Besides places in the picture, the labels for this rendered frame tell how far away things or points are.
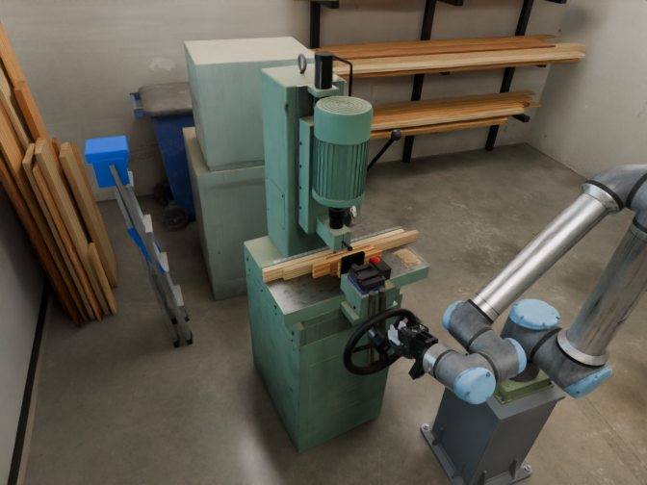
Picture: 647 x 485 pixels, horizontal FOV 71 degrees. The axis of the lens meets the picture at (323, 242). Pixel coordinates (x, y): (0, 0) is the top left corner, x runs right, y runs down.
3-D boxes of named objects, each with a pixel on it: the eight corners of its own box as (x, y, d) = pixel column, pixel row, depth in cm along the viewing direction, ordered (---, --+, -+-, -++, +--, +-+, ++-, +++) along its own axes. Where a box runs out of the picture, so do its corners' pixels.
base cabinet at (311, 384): (297, 455, 201) (297, 349, 159) (251, 362, 242) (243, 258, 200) (381, 416, 219) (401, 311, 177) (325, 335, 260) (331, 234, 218)
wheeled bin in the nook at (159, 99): (160, 237, 331) (132, 108, 274) (152, 201, 371) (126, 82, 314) (245, 221, 353) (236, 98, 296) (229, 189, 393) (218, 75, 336)
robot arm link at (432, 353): (459, 373, 120) (431, 387, 116) (447, 365, 124) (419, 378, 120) (458, 344, 117) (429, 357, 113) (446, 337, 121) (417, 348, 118)
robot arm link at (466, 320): (616, 140, 119) (431, 316, 125) (663, 160, 110) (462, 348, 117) (619, 165, 127) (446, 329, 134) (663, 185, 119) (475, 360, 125)
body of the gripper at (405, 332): (416, 319, 131) (444, 336, 121) (418, 344, 134) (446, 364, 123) (395, 327, 128) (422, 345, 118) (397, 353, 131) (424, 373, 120)
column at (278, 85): (286, 265, 183) (283, 86, 141) (266, 237, 199) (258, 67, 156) (334, 251, 192) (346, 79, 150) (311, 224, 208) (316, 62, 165)
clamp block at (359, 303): (357, 319, 150) (360, 298, 145) (338, 293, 160) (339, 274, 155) (394, 305, 156) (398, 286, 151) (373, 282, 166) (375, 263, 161)
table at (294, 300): (296, 347, 143) (296, 335, 140) (260, 290, 165) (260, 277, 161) (444, 293, 167) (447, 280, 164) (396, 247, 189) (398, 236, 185)
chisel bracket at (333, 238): (333, 255, 159) (334, 236, 154) (315, 235, 169) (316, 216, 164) (350, 250, 162) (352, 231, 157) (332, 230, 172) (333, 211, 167)
